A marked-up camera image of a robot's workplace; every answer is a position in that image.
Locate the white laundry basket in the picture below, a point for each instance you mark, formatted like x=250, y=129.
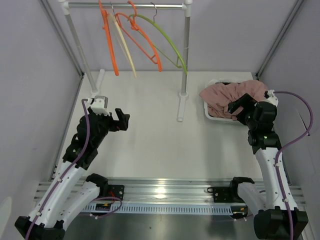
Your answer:
x=225, y=121

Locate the green hanger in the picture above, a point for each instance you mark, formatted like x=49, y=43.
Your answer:
x=180, y=63

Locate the pink skirt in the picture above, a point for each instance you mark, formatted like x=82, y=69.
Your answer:
x=219, y=95

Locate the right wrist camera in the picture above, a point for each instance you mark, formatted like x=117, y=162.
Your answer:
x=271, y=98

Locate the silver white clothes rack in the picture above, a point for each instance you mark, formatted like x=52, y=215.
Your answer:
x=96, y=84

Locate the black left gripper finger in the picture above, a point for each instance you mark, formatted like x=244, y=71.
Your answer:
x=122, y=125
x=122, y=117

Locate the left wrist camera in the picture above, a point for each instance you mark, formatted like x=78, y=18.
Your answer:
x=99, y=104

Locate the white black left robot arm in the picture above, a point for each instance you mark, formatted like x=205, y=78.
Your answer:
x=56, y=210

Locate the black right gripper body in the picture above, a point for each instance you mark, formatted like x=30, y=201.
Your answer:
x=245, y=116

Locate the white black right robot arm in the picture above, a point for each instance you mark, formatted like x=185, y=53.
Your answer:
x=276, y=215

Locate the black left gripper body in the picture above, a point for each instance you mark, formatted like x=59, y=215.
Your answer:
x=108, y=124

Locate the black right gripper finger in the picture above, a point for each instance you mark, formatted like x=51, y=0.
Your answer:
x=246, y=99
x=235, y=107

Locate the white slotted cable duct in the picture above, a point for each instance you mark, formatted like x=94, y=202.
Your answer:
x=168, y=209

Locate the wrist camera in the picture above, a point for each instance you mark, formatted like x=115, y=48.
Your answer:
x=271, y=98
x=99, y=104

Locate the cream wooden hanger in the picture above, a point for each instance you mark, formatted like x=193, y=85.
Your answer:
x=115, y=28

